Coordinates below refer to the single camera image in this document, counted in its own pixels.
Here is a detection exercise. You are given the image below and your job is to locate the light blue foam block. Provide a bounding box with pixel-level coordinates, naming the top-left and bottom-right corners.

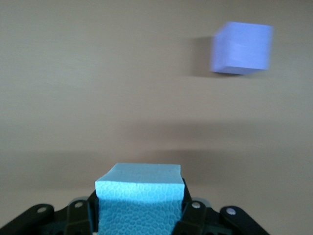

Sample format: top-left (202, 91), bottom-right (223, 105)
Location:
top-left (94, 163), bottom-right (184, 235)

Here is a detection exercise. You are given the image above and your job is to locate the purple foam block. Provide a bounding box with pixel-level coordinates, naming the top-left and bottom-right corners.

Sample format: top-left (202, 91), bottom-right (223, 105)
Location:
top-left (210, 21), bottom-right (274, 76)

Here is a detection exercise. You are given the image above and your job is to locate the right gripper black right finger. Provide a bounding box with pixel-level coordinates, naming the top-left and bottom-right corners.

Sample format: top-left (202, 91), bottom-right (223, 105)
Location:
top-left (175, 178), bottom-right (269, 235)

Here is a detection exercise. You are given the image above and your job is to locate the brown paper table cover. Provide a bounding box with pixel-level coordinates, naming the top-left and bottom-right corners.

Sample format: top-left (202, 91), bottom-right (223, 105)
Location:
top-left (0, 0), bottom-right (313, 235)

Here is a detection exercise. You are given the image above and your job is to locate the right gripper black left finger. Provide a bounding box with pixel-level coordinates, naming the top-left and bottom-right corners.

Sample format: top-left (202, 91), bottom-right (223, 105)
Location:
top-left (0, 189), bottom-right (100, 235)

